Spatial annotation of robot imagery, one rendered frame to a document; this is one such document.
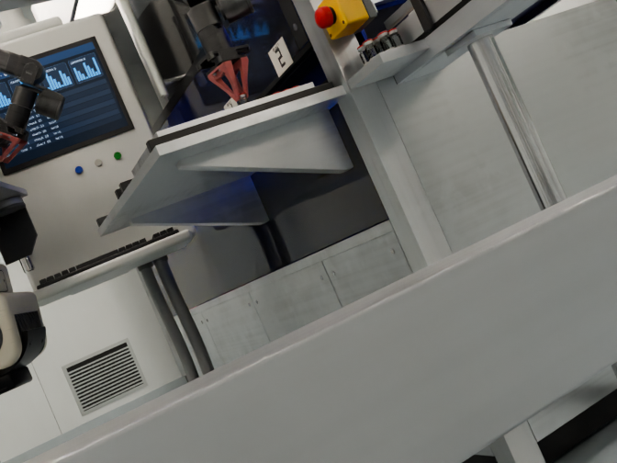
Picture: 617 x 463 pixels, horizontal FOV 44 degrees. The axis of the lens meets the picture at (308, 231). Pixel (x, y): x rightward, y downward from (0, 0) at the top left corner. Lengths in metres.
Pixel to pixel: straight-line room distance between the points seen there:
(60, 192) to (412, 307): 1.91
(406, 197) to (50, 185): 1.21
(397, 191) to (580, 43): 0.64
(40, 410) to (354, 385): 6.37
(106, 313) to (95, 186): 4.61
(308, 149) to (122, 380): 5.49
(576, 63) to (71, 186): 1.43
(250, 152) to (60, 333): 5.47
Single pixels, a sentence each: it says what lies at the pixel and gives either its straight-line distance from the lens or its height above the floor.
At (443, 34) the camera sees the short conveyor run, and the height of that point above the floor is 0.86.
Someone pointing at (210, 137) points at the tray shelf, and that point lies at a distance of 1.38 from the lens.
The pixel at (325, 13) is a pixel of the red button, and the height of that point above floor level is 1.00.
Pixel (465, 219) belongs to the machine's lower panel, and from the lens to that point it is 1.56.
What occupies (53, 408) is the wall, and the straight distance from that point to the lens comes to 6.83.
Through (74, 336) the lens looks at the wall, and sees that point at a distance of 6.87.
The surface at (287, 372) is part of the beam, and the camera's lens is 0.47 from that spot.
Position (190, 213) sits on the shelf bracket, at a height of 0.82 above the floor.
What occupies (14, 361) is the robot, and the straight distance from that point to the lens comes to 1.82.
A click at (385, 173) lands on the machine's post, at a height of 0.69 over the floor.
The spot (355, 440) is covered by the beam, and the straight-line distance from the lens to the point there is 0.49.
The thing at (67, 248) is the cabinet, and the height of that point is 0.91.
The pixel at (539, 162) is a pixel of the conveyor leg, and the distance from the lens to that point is 1.41.
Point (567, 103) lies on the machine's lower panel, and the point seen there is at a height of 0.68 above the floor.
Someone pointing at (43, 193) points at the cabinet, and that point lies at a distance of 2.36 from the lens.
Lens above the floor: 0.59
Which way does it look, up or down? 2 degrees up
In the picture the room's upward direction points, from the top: 24 degrees counter-clockwise
